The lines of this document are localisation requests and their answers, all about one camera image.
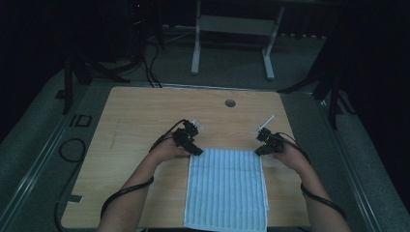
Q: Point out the person's right hand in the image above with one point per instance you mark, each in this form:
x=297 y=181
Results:
x=293 y=159

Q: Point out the person's left hand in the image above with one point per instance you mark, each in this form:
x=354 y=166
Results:
x=167 y=151

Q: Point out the blue striped towel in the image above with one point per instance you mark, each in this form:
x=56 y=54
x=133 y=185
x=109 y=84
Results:
x=225 y=193

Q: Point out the black metal stand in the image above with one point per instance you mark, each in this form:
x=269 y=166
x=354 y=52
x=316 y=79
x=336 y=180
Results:
x=68 y=83
x=333 y=96

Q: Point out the white metal desk frame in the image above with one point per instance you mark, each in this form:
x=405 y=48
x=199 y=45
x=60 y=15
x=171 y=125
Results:
x=237 y=24

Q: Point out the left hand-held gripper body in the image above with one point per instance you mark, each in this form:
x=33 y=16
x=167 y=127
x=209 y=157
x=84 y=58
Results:
x=183 y=137

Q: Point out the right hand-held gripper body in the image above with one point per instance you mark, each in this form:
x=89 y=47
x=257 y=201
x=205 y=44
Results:
x=272 y=142

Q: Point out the dark equipment rack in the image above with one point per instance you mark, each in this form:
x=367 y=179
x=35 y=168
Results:
x=138 y=19

